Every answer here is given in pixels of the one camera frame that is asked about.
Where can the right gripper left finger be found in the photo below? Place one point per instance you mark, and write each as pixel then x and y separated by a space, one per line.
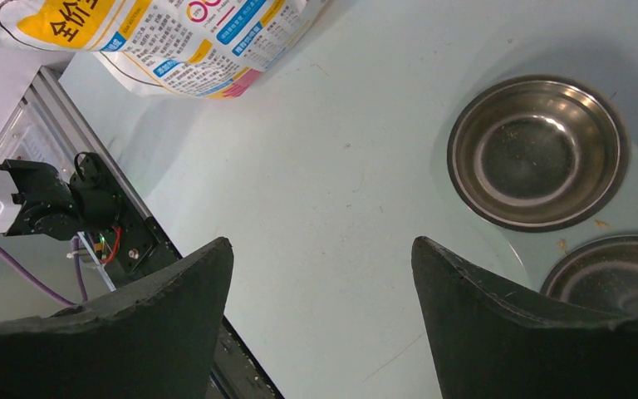
pixel 153 338

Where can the left steel bowl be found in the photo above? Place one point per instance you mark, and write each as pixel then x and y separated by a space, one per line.
pixel 538 153

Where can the pet food bag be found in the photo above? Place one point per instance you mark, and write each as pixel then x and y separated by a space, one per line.
pixel 195 48

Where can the pale green bowl tray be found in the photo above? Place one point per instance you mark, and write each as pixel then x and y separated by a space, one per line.
pixel 527 258

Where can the steel bowl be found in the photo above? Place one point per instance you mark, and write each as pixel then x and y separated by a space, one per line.
pixel 600 275
pixel 538 153

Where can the right steel bowl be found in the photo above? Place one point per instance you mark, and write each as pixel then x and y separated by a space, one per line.
pixel 600 275

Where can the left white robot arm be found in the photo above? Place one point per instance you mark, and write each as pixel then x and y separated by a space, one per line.
pixel 34 199

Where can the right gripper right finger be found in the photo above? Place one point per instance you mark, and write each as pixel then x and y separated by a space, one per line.
pixel 490 337

